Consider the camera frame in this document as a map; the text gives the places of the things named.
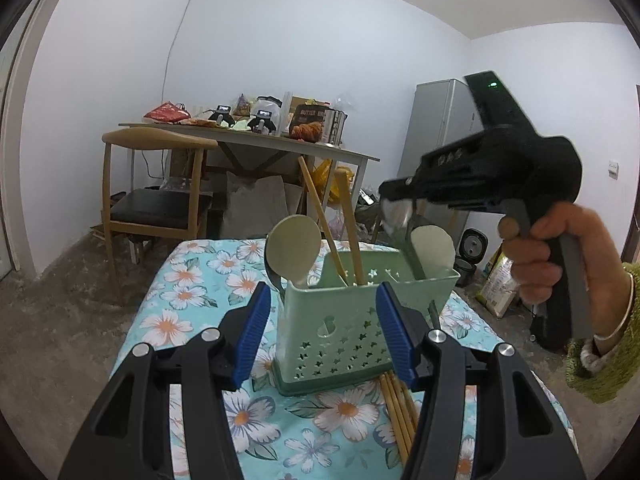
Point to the bread package box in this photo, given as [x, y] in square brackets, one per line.
[307, 122]

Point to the green perforated utensil holder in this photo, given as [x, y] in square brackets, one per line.
[340, 330]

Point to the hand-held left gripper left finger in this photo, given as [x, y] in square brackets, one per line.
[250, 340]

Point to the black appliance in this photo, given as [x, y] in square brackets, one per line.
[550, 327]

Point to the yellow plastic bag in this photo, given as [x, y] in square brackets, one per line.
[330, 180]

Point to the wooden chair black seat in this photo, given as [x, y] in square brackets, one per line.
[150, 205]

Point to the silver refrigerator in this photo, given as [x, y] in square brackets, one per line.
[440, 130]

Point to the wall socket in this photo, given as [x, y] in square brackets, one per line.
[612, 169]

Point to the black rice cooker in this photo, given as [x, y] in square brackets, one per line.
[472, 255]

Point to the striped black box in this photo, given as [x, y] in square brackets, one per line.
[336, 127]

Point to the person's right forearm green sleeve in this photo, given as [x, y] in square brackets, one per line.
[610, 370]

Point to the black white gripper device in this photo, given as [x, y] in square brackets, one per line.
[221, 116]
[262, 121]

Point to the cream plastic spoon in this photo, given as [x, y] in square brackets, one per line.
[432, 252]
[295, 247]

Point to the green white rice bag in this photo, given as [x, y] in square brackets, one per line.
[497, 285]

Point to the floral blue tablecloth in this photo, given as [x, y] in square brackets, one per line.
[300, 440]

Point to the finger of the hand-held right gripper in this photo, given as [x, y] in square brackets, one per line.
[397, 189]

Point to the red bag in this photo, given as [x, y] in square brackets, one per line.
[167, 112]

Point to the grey table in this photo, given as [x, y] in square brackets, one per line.
[280, 142]

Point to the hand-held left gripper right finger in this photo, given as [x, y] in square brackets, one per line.
[395, 340]

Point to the pile of wooden chopsticks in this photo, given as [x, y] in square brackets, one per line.
[397, 415]

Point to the person's right hand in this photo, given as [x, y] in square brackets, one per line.
[535, 270]

